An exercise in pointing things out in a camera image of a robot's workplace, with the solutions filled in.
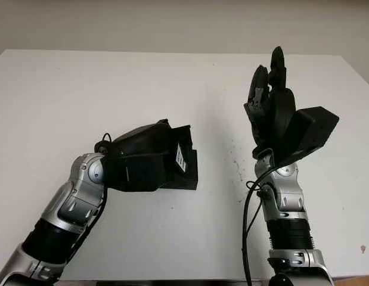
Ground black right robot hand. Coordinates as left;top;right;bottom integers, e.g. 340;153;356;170
243;46;297;161

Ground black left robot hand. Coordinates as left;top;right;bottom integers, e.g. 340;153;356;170
94;118;173;160

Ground black RealSense box lid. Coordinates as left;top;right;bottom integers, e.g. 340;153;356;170
162;125;200;181

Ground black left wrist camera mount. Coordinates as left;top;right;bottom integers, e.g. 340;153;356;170
101;151;170;193

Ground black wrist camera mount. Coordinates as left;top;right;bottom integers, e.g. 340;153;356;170
273;105;340;168
101;151;170;193

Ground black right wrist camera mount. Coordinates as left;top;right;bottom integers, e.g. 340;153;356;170
273;105;340;168

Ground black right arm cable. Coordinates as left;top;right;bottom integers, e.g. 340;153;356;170
240;168;276;286

